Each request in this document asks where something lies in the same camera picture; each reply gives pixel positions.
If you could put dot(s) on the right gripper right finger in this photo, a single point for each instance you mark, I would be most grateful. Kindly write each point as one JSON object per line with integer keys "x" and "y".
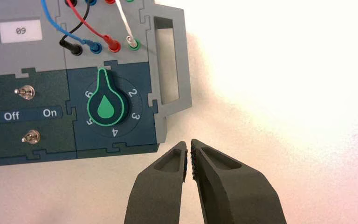
{"x": 234, "y": 198}

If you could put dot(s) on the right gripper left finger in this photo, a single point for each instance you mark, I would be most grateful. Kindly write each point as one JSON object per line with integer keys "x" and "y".
{"x": 157, "y": 198}

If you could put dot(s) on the grey and teal control box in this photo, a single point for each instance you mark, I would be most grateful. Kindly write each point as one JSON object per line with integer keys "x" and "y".
{"x": 27, "y": 61}

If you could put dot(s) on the green rotary knob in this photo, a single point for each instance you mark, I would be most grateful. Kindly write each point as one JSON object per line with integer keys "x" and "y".
{"x": 105, "y": 103}

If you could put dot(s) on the white number display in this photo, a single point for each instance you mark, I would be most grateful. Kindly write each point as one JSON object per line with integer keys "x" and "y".
{"x": 20, "y": 31}

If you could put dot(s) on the metal toggle switch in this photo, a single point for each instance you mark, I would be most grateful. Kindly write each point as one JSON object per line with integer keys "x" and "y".
{"x": 26, "y": 92}
{"x": 33, "y": 137}

